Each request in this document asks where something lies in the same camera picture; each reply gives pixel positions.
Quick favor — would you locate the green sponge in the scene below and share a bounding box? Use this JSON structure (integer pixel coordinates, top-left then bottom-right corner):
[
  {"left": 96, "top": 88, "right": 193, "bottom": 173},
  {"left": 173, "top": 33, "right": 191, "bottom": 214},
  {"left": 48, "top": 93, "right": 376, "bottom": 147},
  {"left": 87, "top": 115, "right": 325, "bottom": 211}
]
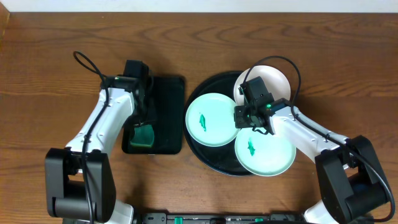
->
[{"left": 130, "top": 124, "right": 155, "bottom": 147}]

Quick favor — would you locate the light green plate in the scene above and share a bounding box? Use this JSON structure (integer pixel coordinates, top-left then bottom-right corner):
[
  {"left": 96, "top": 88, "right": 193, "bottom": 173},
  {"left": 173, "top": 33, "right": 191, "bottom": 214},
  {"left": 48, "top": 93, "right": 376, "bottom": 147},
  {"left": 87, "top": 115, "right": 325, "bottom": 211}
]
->
[
  {"left": 185, "top": 93, "right": 240, "bottom": 147},
  {"left": 234, "top": 128, "right": 296, "bottom": 177}
]

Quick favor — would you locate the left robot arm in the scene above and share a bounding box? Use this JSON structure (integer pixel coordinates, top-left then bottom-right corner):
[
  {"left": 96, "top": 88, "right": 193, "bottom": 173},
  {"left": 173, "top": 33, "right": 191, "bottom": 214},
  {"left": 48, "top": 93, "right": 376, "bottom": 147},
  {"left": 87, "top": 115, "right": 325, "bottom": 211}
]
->
[{"left": 44, "top": 76, "right": 154, "bottom": 223}]

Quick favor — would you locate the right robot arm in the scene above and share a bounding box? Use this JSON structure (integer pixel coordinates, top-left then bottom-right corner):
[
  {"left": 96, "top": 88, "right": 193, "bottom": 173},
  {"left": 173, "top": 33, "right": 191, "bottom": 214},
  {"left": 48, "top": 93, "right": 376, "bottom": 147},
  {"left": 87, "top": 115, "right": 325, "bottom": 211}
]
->
[{"left": 234, "top": 99, "right": 396, "bottom": 223}]

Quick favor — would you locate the black rectangular tray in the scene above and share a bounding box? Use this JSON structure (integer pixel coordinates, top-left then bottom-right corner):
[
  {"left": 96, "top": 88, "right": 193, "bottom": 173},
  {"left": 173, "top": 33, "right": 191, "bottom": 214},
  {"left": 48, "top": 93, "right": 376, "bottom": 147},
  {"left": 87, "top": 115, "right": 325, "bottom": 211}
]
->
[{"left": 121, "top": 76, "right": 185, "bottom": 154}]

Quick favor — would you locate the black round tray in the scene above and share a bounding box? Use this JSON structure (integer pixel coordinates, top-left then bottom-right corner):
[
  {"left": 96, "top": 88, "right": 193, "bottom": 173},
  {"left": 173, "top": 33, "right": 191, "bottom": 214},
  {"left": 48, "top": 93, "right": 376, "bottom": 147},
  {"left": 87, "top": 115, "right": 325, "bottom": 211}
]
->
[{"left": 184, "top": 71, "right": 253, "bottom": 176}]

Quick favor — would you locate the white plate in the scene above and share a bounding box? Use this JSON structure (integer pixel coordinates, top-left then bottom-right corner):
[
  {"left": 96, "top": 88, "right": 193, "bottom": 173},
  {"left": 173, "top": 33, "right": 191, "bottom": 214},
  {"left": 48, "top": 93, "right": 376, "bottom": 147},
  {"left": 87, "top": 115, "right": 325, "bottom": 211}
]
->
[{"left": 233, "top": 65, "right": 291, "bottom": 106}]

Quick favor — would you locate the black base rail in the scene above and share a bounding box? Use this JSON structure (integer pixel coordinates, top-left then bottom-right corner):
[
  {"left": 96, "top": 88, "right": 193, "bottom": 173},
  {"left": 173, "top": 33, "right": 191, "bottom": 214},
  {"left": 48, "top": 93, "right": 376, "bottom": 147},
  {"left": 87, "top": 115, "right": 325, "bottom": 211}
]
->
[{"left": 132, "top": 212, "right": 307, "bottom": 224}]

